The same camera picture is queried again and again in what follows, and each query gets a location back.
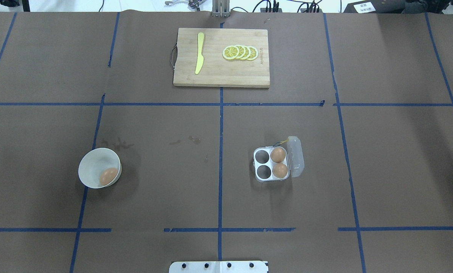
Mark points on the wooden cutting board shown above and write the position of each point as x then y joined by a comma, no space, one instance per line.
216,71

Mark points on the clear plastic egg box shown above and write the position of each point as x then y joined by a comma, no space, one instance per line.
263,165

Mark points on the brown egg in box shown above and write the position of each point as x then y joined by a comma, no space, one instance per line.
278,154
280,170

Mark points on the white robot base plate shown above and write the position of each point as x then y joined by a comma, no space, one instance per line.
235,266

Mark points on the lemon slice rightmost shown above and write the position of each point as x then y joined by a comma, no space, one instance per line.
253,53

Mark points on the yellow plastic knife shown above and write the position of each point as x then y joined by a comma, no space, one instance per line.
200,57

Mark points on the white bowl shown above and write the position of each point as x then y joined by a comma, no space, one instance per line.
94,163

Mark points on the lemon slice leftmost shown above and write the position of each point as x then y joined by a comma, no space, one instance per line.
230,52

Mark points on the brown egg from bowl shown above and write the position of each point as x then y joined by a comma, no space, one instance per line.
107,176

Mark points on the brown egg in box front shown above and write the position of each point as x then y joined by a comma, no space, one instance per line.
280,170

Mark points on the aluminium camera post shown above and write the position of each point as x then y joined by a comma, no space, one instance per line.
221,8

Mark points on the brown egg in box rear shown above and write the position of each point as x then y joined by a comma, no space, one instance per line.
278,154

